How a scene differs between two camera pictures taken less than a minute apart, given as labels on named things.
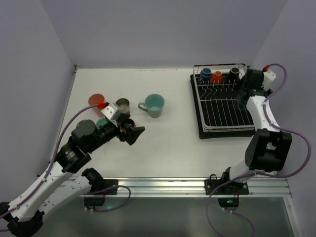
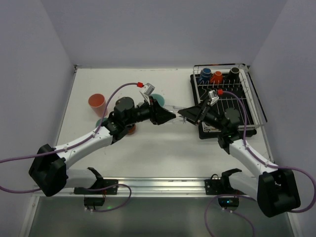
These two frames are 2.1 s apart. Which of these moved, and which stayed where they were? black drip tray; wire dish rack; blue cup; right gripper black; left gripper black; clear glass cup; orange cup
Moved: left gripper black; right gripper black; clear glass cup
Stayed: black drip tray; orange cup; blue cup; wire dish rack
